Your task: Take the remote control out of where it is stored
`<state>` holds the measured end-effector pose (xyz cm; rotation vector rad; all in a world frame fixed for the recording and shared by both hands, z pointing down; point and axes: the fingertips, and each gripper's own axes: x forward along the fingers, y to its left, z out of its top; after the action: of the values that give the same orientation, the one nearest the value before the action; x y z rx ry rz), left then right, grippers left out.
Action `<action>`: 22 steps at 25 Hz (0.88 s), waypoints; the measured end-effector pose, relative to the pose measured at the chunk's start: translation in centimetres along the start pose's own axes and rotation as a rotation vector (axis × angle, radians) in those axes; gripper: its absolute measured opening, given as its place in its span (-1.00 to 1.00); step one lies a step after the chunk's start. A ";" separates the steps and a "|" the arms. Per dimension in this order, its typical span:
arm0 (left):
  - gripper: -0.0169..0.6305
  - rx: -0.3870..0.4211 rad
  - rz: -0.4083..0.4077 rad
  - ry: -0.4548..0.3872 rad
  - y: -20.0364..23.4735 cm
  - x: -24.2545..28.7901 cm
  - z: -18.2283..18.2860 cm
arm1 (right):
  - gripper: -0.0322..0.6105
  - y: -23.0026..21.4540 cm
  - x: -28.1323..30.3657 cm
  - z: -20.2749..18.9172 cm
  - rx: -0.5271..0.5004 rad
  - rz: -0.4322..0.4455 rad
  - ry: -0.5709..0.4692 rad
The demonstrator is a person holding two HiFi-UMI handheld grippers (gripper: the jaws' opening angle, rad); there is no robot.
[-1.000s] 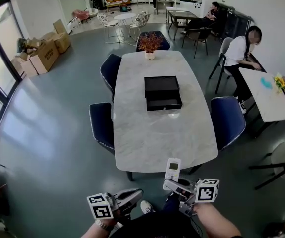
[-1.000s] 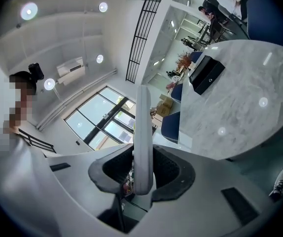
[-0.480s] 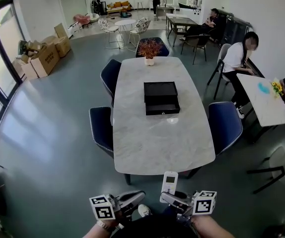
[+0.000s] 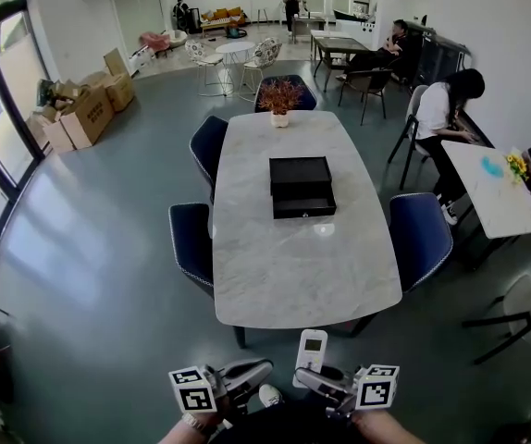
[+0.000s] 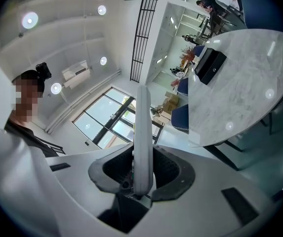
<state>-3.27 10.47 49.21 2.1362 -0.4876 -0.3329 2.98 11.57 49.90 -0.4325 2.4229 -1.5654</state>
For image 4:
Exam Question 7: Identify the white remote control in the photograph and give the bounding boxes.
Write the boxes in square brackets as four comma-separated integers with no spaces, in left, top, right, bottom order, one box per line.
[291,328,329,389]

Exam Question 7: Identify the person's left forearm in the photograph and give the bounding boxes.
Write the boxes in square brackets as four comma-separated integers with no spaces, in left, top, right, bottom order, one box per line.
[158,413,223,444]

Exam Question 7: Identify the round white table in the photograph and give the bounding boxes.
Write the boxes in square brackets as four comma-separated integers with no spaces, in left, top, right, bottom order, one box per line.
[214,41,256,96]

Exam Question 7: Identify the sofa with yellow cushions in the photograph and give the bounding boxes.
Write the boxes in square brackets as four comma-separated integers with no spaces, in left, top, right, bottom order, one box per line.
[199,6,248,39]

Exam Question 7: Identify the blue paper shape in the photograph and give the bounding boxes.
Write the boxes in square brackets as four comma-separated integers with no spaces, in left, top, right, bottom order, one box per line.
[480,156,503,178]

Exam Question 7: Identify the white marble side table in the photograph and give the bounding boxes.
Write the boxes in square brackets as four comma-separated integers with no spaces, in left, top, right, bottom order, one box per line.
[440,140,531,267]

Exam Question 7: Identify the dark blue upholstered chair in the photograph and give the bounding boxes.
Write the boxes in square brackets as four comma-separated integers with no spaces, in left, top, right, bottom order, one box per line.
[253,74,318,114]
[167,202,216,300]
[189,115,229,203]
[389,191,455,294]

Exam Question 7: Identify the person's right forearm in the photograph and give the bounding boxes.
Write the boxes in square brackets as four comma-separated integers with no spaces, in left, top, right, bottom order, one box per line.
[352,409,426,444]

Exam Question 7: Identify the dark armchair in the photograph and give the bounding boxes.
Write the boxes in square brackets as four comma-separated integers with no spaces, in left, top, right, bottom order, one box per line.
[338,68,394,127]

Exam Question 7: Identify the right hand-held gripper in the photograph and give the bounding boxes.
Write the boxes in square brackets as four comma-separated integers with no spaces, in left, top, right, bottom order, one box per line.
[294,364,401,418]

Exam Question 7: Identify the grey chair with black legs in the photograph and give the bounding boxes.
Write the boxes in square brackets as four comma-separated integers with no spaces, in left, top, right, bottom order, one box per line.
[387,84,433,191]
[462,273,531,367]

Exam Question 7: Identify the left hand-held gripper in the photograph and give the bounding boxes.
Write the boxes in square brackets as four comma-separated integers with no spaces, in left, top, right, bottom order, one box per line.
[168,358,275,414]

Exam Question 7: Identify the patterned wire-leg chair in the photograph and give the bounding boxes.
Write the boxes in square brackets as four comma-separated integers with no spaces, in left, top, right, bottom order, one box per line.
[237,37,284,104]
[184,38,228,97]

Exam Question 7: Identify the orange plant in white pot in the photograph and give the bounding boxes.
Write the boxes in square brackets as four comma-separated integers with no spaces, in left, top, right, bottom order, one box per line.
[255,76,306,130]

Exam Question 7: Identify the black drawer box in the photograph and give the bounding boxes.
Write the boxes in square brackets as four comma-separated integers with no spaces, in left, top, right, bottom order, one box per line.
[268,155,339,220]

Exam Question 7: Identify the yellow flower bouquet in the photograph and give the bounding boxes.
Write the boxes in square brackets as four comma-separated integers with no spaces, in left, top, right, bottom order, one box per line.
[505,153,530,184]

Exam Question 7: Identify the silver wristwatch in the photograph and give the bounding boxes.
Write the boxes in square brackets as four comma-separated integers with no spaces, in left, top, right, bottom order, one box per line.
[180,413,212,433]

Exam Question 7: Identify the dark glass-top table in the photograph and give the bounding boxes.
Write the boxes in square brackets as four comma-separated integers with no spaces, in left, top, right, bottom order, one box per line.
[311,34,371,93]

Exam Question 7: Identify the pile of cardboard boxes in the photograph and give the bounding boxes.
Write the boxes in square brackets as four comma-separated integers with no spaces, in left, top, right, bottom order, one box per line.
[24,47,137,156]

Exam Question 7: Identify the black cabinet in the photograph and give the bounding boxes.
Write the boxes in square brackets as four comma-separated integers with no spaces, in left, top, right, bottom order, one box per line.
[403,19,474,90]

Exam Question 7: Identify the pink chair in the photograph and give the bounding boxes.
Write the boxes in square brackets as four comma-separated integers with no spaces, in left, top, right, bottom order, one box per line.
[139,31,172,57]

